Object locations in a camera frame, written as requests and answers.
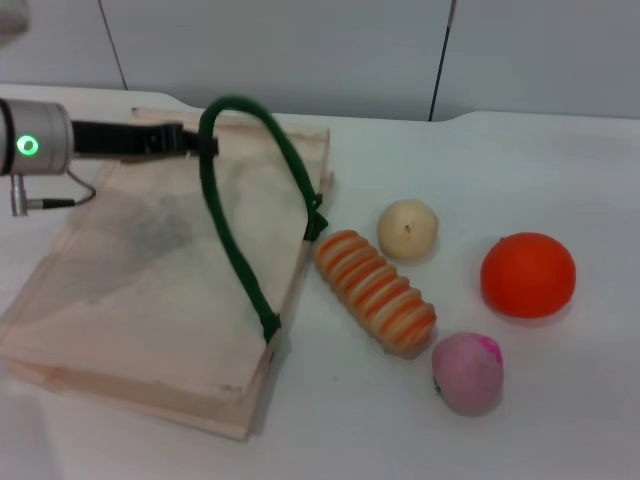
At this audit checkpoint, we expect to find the orange round fruit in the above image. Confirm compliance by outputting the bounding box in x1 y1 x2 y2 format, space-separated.
479 231 578 319

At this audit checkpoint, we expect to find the pink peach bun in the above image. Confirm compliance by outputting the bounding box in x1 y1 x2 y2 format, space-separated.
431 330 504 418

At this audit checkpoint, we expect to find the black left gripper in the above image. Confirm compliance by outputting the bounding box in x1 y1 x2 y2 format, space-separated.
72 119 220 163

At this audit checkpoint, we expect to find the beige bag with green handles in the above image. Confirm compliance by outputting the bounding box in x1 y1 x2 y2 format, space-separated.
0 94 335 443

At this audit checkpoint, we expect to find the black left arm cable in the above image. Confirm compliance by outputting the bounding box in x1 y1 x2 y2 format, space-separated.
28 169 97 209

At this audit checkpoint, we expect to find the orange striped bread loaf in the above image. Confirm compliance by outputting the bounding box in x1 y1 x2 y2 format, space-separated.
313 229 438 359

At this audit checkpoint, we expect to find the cream round egg yolk pastry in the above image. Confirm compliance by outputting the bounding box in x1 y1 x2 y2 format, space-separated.
376 198 441 261

